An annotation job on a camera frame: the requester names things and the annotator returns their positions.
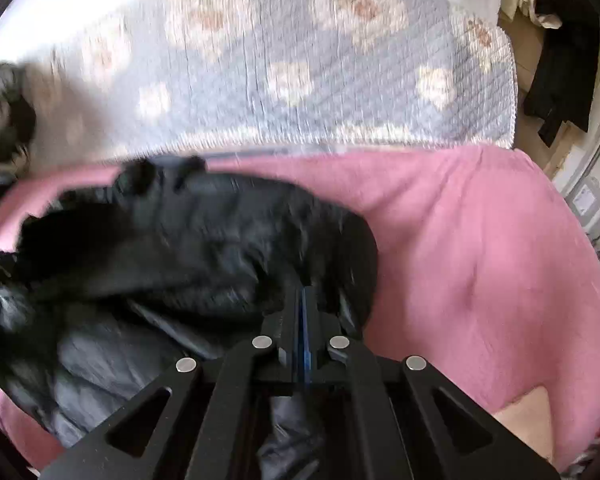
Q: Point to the black puffer jacket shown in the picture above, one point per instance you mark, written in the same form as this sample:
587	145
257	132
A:
190	260

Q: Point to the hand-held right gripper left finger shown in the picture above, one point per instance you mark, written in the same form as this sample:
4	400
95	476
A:
287	332

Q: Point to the white metal rack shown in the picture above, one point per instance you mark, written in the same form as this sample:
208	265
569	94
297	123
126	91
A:
597	210

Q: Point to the pink fleece blanket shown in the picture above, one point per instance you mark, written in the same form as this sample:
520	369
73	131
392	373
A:
480	260

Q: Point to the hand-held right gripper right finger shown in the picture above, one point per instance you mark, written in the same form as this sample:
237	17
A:
325	332

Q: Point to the paw print quilted bedspread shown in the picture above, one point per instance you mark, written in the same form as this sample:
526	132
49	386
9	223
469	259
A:
290	70

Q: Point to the pile of grey clothes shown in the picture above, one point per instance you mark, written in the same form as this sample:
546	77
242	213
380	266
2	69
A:
5	115

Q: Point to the hanging black garment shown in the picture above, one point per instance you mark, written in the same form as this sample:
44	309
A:
565	60

